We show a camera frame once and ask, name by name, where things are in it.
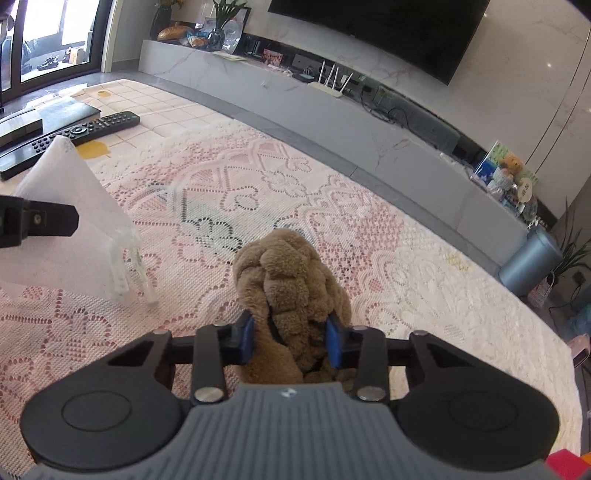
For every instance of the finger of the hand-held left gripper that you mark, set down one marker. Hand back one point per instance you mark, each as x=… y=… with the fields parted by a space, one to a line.
x=51 y=221

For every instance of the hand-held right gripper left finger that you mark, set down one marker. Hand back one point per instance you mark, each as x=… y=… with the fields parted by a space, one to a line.
x=247 y=340

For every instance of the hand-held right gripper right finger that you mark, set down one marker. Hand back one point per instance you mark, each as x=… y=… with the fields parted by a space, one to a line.
x=333 y=345

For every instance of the white translucent bag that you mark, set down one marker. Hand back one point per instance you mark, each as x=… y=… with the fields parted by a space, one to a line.
x=83 y=184

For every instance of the brown plush toy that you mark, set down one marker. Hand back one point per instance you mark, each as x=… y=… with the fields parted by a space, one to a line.
x=286 y=281

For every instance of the black remote control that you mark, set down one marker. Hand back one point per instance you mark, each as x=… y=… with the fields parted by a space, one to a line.
x=60 y=138

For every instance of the silver device box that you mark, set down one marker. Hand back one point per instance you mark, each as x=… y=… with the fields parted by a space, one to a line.
x=18 y=124

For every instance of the black flat device box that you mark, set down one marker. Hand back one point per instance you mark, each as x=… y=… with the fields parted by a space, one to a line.
x=69 y=115

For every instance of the blue-grey trash can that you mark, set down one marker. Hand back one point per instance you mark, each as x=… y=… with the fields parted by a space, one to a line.
x=531 y=263

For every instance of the golden bread-shaped ornament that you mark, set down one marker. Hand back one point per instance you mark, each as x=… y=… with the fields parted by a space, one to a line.
x=174 y=33

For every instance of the white marble TV cabinet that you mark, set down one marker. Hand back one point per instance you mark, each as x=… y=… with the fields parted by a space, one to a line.
x=323 y=120

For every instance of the dark vase with dried flowers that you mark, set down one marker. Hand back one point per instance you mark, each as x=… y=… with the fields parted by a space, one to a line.
x=161 y=21

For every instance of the blue snack bag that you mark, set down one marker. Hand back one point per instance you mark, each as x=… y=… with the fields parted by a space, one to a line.
x=198 y=40

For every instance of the colourful picture card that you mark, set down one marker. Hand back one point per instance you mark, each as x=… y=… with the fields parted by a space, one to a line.
x=494 y=159

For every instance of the plush bear toy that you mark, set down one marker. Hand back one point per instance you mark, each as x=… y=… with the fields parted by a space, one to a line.
x=511 y=165

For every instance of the potted plant with thin leaves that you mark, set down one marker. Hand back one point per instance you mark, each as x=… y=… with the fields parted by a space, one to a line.
x=570 y=254

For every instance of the glass vase with plant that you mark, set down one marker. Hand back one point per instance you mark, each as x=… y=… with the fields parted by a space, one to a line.
x=220 y=32

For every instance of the white router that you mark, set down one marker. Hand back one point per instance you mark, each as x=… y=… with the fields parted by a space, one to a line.
x=330 y=87

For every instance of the pink red cloth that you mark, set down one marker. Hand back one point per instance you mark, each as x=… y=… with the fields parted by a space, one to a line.
x=575 y=467

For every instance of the small pink picture card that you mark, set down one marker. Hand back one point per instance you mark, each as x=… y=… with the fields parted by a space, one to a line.
x=272 y=57

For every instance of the black television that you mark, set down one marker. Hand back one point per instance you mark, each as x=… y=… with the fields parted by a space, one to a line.
x=383 y=32

